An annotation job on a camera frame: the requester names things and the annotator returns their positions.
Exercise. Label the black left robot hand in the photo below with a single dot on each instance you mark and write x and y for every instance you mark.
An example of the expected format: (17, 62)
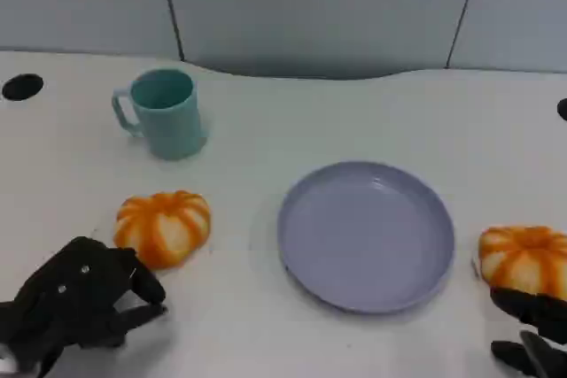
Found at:
(75, 289)

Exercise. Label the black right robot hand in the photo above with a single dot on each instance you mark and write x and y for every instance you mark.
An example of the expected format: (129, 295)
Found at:
(545, 320)

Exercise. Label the orange and white bread roll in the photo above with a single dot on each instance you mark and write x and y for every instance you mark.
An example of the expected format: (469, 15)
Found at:
(164, 227)
(527, 258)

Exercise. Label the pale green mug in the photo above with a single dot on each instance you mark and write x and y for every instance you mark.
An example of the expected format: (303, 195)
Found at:
(173, 130)

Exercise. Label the lilac plate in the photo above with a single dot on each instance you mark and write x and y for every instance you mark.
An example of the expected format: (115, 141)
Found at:
(363, 241)

